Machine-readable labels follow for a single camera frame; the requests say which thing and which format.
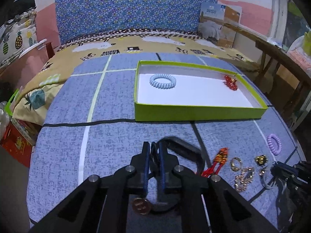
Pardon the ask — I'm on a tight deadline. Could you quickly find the gold chain bracelet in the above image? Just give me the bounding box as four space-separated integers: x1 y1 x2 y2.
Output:
234 167 255 193

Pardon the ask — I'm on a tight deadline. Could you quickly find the light blue spiral hair tie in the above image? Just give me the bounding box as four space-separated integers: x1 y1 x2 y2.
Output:
149 73 176 89

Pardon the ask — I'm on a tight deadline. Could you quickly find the blue floral headboard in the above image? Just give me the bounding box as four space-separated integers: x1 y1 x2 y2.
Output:
55 0 219 44

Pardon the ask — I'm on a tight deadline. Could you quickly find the red box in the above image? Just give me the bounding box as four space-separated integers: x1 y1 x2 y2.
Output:
0 120 37 168

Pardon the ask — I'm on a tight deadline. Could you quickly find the printed tan bed sheet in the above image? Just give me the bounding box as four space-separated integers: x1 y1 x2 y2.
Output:
12 28 260 127

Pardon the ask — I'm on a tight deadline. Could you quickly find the black headband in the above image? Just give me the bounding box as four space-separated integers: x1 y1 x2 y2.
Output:
149 136 206 175

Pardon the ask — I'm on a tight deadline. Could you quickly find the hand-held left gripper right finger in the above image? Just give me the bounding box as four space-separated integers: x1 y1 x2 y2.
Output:
158 142 280 233

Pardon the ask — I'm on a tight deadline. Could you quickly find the white plastic bag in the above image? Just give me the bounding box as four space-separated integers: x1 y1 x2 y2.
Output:
287 36 305 54

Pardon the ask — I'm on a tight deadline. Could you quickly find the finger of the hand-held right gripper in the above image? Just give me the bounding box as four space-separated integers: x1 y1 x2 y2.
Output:
271 161 295 179

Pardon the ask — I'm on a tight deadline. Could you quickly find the wooden bench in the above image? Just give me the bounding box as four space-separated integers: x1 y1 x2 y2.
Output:
224 23 311 131

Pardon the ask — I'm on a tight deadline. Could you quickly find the red bead bracelet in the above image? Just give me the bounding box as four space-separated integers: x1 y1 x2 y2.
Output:
224 75 238 91

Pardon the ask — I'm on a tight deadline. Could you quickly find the cardboard box with quilt picture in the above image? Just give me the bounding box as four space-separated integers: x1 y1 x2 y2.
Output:
197 2 243 48

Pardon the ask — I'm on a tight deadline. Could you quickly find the grey elastic hair tie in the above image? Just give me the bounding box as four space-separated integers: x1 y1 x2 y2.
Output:
259 166 276 190

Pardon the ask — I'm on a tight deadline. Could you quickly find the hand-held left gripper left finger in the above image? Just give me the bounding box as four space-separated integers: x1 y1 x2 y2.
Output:
29 141 151 233

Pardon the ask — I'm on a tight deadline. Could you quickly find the yellow green bag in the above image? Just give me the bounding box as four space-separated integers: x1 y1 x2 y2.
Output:
301 31 311 52

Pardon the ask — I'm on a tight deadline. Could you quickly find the purple spiral hair tie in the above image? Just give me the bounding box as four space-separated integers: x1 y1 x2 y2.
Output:
266 133 283 155

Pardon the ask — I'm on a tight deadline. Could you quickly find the red orange knotted cord bracelet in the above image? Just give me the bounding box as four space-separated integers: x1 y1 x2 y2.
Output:
202 148 229 177

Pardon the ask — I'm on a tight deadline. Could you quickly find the gold ring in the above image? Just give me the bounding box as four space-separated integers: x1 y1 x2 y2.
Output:
230 157 242 171

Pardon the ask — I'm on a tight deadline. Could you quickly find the green cardboard box tray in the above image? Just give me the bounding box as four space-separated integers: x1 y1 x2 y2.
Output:
134 61 268 122

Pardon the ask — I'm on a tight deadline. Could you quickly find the pineapple print bag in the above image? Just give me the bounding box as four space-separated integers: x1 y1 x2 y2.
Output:
0 10 37 66

